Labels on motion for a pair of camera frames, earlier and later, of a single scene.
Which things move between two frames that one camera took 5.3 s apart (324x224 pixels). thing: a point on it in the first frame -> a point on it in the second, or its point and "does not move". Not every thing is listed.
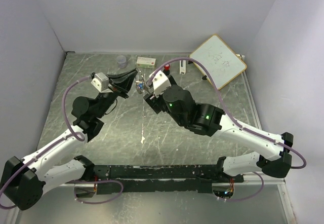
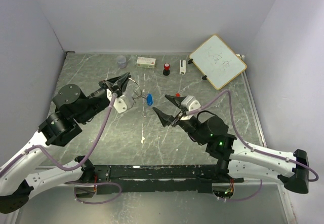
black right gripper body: x=158 y=103 -> x=184 y=123
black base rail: x=161 y=178 does not move
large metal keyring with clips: x=139 y=81 -> x=141 y=95
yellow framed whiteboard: x=221 y=62 does not move
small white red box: x=182 y=70 does not move
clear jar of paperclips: x=121 y=60 does not move
